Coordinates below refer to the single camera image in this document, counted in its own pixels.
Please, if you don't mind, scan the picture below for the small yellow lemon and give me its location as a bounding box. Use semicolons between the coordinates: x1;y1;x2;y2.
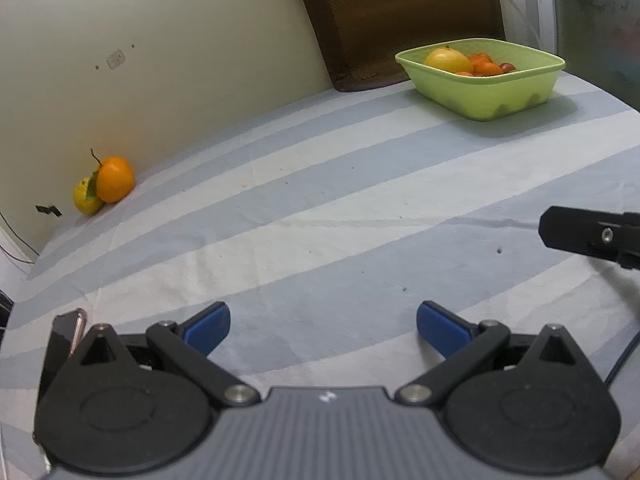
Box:
73;177;105;216

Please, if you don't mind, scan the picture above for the large yellow lemon in basket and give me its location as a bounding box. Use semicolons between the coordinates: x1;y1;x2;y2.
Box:
423;46;474;74

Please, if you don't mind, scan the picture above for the white wall socket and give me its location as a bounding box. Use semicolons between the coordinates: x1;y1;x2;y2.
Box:
106;49;126;70

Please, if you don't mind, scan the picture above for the brown wooden chair back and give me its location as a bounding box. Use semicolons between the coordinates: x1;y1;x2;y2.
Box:
303;0;504;92

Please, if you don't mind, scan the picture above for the black cable at right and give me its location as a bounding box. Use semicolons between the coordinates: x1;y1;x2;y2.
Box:
603;331;640;387

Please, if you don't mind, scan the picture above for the small red fruit in basket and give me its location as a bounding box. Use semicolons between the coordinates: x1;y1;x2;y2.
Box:
500;63;516;74

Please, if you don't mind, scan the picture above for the orange tangerine in basket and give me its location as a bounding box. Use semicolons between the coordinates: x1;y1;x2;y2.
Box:
474;60;503;77
469;52;492;66

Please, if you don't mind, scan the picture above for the smartphone with pink case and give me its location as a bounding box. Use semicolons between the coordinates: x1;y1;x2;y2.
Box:
37;308;88;402

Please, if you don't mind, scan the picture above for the green plastic fruit basket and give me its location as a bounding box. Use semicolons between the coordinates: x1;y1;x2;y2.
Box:
395;38;565;120

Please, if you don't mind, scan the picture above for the black tape piece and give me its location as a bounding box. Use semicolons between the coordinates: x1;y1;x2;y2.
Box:
35;205;62;218

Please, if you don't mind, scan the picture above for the orange tangerine with leaf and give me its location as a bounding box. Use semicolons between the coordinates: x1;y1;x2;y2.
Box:
89;153;136;204

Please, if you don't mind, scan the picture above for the striped blue white tablecloth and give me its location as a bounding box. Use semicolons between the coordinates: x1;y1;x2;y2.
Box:
1;75;639;479

